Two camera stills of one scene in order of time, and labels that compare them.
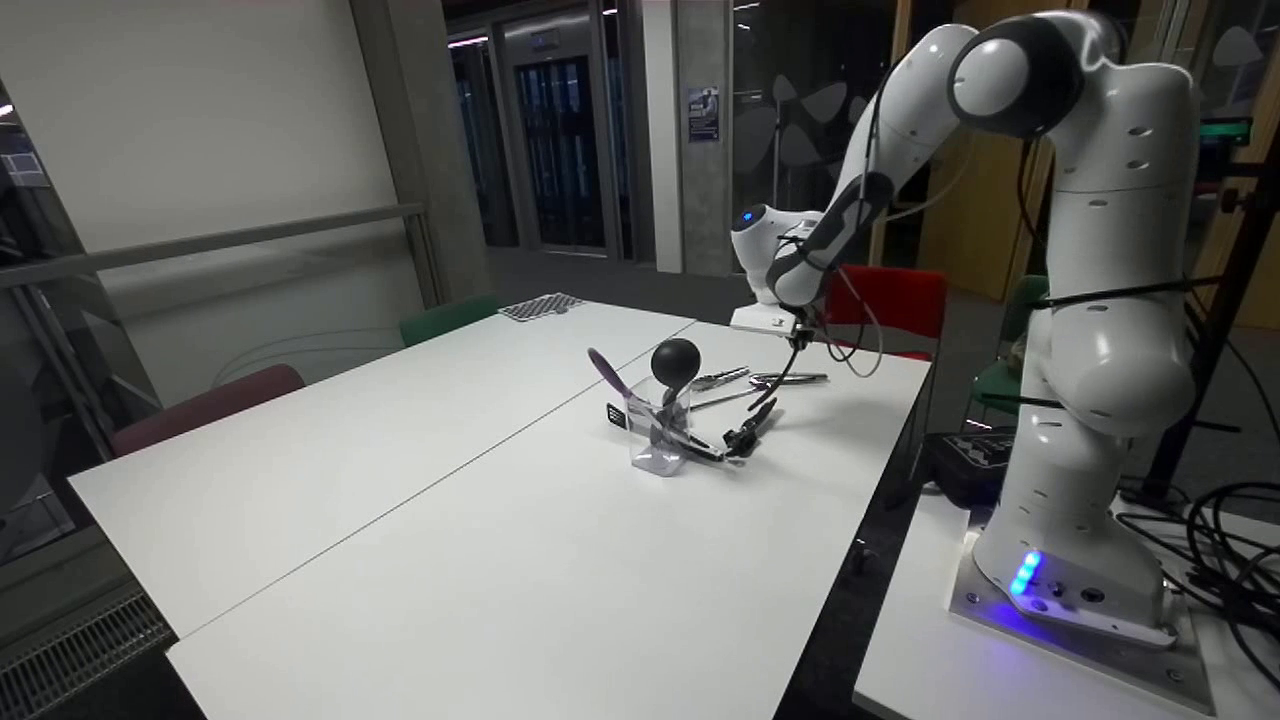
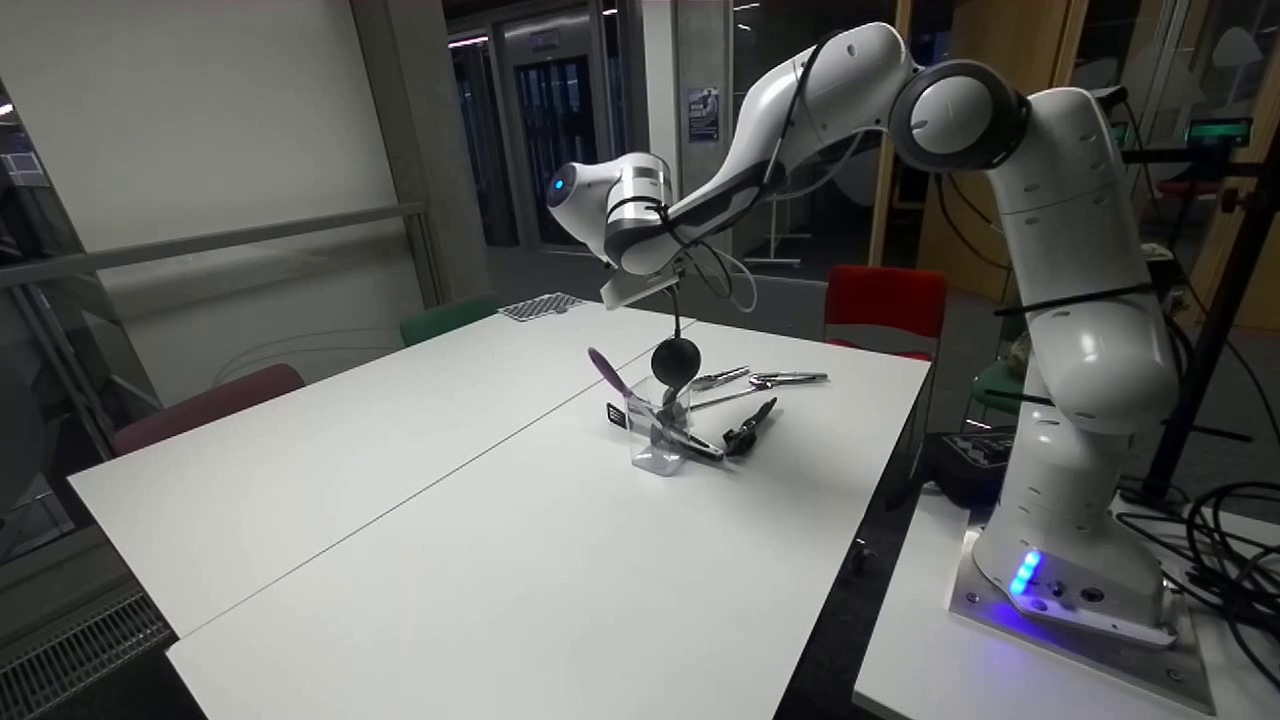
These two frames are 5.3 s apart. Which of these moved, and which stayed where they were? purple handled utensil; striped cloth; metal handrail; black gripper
Moved: black gripper
Stayed: striped cloth; purple handled utensil; metal handrail
